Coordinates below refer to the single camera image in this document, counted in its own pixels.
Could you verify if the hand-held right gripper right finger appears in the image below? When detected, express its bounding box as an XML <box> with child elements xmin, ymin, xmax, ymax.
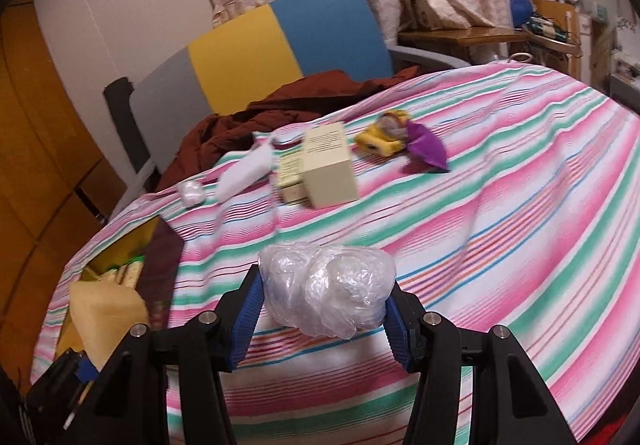
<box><xmin>385</xmin><ymin>282</ymin><xmax>576</xmax><ymax>445</ymax></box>

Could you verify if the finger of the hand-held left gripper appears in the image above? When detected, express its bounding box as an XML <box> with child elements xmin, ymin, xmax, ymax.
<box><xmin>52</xmin><ymin>349</ymin><xmax>103</xmax><ymax>386</ymax></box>

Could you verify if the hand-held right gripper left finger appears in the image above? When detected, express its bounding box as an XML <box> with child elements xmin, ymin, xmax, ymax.
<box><xmin>82</xmin><ymin>264</ymin><xmax>263</xmax><ymax>445</ymax></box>

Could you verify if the yellow sponge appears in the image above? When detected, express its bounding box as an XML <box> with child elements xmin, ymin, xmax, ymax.
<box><xmin>69</xmin><ymin>281</ymin><xmax>151</xmax><ymax>372</ymax></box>

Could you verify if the large plastic-wrapped white ball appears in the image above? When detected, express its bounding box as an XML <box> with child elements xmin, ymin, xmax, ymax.
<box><xmin>258</xmin><ymin>242</ymin><xmax>397</xmax><ymax>340</ymax></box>

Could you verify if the gold metal tin box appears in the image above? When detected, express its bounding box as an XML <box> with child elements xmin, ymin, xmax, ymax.
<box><xmin>52</xmin><ymin>216</ymin><xmax>185</xmax><ymax>366</ymax></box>

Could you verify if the small plastic-wrapped white ball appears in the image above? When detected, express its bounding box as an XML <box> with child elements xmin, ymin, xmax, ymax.
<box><xmin>177</xmin><ymin>180</ymin><xmax>207</xmax><ymax>208</ymax></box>

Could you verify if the large cream carton box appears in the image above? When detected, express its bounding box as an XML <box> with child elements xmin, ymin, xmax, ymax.
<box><xmin>301</xmin><ymin>121</ymin><xmax>360</xmax><ymax>210</ymax></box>

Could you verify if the purple snack packet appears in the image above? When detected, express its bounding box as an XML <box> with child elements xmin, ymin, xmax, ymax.
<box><xmin>402</xmin><ymin>120</ymin><xmax>451</xmax><ymax>172</ymax></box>

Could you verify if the pink green striped tablecloth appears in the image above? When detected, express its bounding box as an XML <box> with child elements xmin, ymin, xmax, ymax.
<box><xmin>30</xmin><ymin>62</ymin><xmax>640</xmax><ymax>445</ymax></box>

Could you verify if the brown padded jacket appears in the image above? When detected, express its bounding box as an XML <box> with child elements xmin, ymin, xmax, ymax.
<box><xmin>155</xmin><ymin>70</ymin><xmax>421</xmax><ymax>193</ymax></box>

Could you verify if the wooden wardrobe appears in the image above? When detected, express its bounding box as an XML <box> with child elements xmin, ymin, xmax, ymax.
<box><xmin>0</xmin><ymin>0</ymin><xmax>126</xmax><ymax>376</ymax></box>

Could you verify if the black rolled mat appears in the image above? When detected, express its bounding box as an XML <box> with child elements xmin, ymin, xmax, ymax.
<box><xmin>103</xmin><ymin>76</ymin><xmax>153</xmax><ymax>170</ymax></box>

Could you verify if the grey yellow blue chair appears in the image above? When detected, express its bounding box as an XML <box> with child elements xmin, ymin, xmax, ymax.
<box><xmin>102</xmin><ymin>0</ymin><xmax>471</xmax><ymax>220</ymax></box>

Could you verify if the wooden side desk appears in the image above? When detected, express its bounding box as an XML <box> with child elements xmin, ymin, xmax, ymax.
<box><xmin>397</xmin><ymin>22</ymin><xmax>583</xmax><ymax>80</ymax></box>

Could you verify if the printed cardboard box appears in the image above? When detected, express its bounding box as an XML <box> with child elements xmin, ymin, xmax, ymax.
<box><xmin>410</xmin><ymin>0</ymin><xmax>451</xmax><ymax>30</ymax></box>

